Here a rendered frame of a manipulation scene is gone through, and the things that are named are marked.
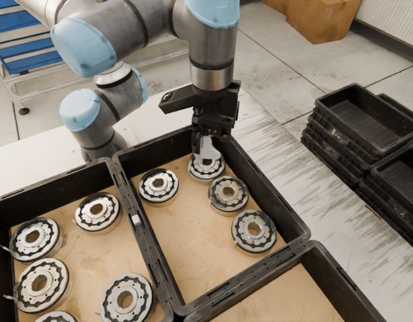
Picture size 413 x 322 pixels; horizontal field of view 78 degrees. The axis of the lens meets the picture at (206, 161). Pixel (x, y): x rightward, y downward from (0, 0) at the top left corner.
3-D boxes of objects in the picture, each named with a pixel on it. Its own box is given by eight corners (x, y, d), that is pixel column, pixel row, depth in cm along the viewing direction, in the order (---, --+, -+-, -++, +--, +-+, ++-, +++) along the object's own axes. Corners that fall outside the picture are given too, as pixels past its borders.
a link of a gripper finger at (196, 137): (197, 158, 55) (199, 122, 49) (190, 156, 55) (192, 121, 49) (204, 145, 58) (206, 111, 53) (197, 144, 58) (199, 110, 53)
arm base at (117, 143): (81, 142, 93) (68, 123, 84) (123, 130, 95) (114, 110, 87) (86, 176, 85) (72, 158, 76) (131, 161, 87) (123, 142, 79)
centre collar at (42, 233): (20, 233, 58) (19, 232, 58) (43, 223, 60) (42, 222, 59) (22, 252, 56) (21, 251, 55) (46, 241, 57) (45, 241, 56)
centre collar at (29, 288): (26, 278, 52) (24, 277, 52) (51, 266, 54) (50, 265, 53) (28, 302, 50) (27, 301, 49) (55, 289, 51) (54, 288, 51)
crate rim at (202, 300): (112, 160, 65) (109, 154, 63) (215, 121, 74) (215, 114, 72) (178, 322, 44) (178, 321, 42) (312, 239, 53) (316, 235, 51)
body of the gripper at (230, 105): (229, 146, 52) (234, 98, 43) (188, 137, 54) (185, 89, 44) (237, 121, 57) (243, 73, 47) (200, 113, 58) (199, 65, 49)
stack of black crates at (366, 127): (290, 156, 164) (314, 99, 128) (325, 138, 173) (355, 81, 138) (339, 204, 143) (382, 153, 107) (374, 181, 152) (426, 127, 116)
